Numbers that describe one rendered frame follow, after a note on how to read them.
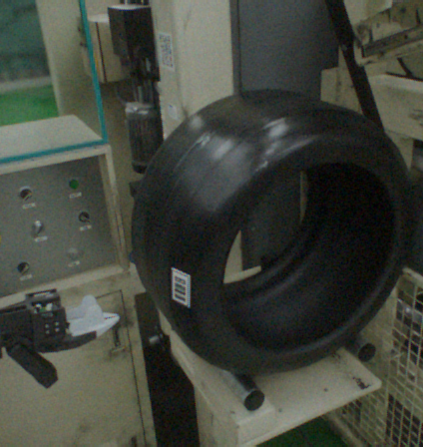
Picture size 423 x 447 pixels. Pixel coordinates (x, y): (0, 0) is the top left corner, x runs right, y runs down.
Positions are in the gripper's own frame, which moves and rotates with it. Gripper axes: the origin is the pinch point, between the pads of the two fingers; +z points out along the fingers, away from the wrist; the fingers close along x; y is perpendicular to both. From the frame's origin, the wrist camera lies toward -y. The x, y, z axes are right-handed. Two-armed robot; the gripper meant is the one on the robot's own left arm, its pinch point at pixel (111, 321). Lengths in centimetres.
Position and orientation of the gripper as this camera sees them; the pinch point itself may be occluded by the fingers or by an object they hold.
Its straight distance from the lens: 102.3
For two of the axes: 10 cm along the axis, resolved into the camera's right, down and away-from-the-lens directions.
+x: -4.5, -3.8, 8.1
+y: 0.4, -9.2, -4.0
